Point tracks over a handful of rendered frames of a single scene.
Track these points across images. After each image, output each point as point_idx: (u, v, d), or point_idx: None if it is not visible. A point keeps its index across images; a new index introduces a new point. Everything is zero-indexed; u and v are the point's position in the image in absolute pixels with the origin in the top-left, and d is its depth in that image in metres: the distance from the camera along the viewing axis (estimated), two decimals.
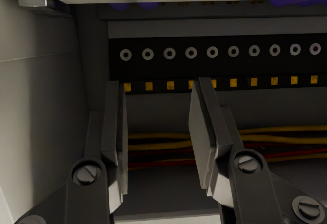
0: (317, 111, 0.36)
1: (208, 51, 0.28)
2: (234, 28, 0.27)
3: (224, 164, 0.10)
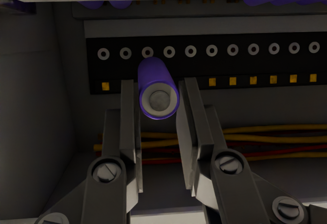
0: (301, 111, 0.36)
1: (186, 50, 0.28)
2: (211, 27, 0.27)
3: (206, 165, 0.10)
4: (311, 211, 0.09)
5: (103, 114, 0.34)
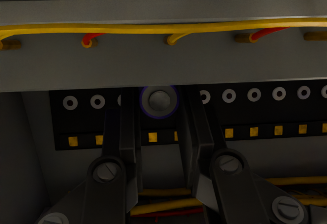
0: (309, 155, 0.31)
1: None
2: None
3: (206, 165, 0.10)
4: (311, 211, 0.09)
5: (78, 162, 0.29)
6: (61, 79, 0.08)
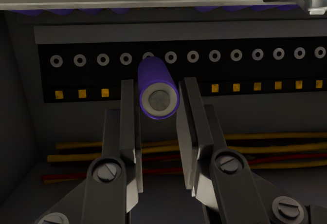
0: (272, 118, 0.35)
1: (144, 57, 0.27)
2: (169, 32, 0.26)
3: (206, 165, 0.10)
4: (311, 211, 0.09)
5: (66, 121, 0.33)
6: None
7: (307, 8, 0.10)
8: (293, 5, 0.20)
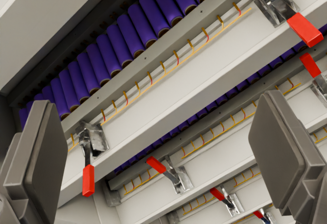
0: None
1: None
2: None
3: (313, 186, 0.10)
4: None
5: None
6: None
7: None
8: None
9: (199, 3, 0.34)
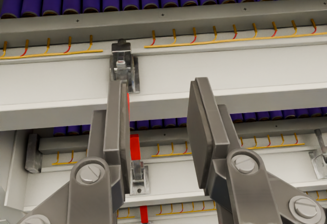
0: None
1: None
2: None
3: (221, 164, 0.10)
4: None
5: None
6: None
7: None
8: None
9: None
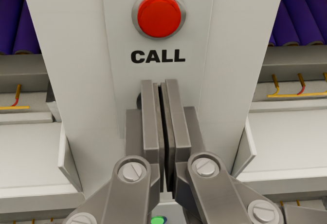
0: None
1: None
2: None
3: (184, 168, 0.10)
4: (285, 211, 0.09)
5: None
6: None
7: None
8: None
9: None
